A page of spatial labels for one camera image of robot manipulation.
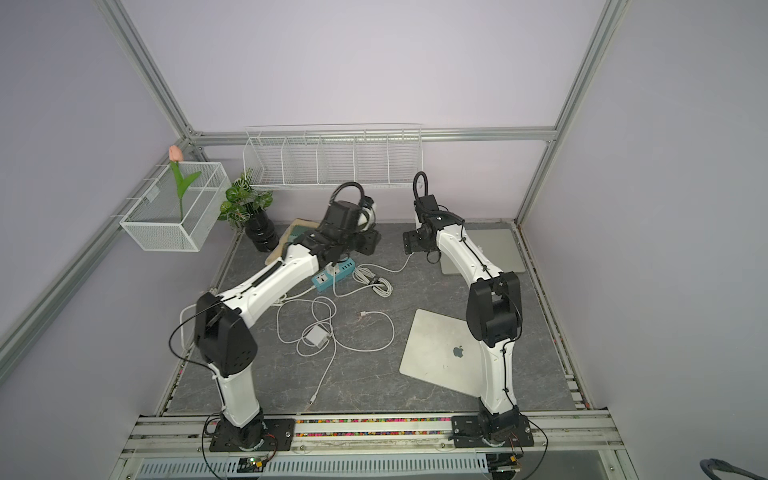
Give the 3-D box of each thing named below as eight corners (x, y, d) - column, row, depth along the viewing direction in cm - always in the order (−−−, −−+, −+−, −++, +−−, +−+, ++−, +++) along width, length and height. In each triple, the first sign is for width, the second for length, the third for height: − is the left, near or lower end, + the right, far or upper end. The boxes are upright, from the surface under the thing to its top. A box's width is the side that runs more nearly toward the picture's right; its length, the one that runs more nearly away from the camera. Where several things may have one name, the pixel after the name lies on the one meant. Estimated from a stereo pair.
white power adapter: (306, 339, 91) (305, 337, 90) (316, 327, 94) (315, 324, 92) (321, 348, 89) (319, 346, 88) (330, 335, 92) (329, 333, 90)
